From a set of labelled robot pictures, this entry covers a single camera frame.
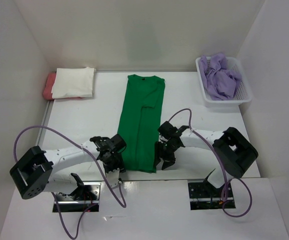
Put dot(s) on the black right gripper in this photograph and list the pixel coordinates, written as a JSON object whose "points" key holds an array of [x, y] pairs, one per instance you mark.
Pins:
{"points": [[169, 160]]}

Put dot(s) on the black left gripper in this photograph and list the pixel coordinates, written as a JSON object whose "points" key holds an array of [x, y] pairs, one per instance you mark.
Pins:
{"points": [[120, 164]]}

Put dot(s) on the green t shirt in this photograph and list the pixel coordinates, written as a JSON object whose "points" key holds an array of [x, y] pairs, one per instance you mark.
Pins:
{"points": [[139, 121]]}

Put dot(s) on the cream white t shirt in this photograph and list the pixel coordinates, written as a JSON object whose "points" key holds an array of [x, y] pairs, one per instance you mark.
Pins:
{"points": [[85, 75]]}

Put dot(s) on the purple t shirt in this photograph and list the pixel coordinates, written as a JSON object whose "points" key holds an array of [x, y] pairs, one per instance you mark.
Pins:
{"points": [[220, 82]]}

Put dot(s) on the red t shirt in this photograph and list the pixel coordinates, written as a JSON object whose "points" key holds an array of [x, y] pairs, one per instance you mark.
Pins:
{"points": [[48, 87]]}

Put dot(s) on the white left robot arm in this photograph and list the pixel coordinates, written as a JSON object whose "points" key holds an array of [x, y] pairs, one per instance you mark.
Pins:
{"points": [[37, 170]]}

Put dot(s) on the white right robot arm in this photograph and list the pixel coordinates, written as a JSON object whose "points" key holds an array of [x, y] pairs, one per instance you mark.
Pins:
{"points": [[232, 150]]}

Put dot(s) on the white plastic basket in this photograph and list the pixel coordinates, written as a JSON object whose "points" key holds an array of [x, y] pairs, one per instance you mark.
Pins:
{"points": [[243, 93]]}

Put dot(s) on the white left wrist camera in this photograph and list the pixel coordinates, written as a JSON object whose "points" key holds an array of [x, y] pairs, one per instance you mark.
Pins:
{"points": [[113, 178]]}

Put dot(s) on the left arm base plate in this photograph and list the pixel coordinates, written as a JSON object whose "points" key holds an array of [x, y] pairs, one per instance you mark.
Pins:
{"points": [[88, 200]]}

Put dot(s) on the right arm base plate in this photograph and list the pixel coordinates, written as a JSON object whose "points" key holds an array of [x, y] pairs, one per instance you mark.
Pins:
{"points": [[203, 196]]}

